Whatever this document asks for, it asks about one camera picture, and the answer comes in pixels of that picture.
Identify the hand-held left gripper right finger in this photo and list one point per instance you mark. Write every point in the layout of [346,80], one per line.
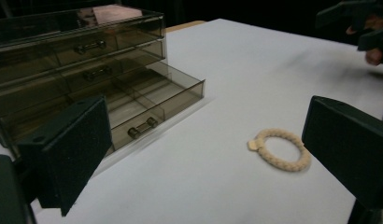
[348,149]

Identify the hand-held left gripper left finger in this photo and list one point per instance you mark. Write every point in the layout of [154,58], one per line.
[71,149]

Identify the large smoky acrylic drawer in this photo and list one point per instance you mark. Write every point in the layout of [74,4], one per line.
[180,93]

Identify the smoky clear acrylic drawer organizer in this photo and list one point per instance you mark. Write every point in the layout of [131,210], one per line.
[40,28]

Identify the pink flat card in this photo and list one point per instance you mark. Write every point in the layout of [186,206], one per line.
[116,14]

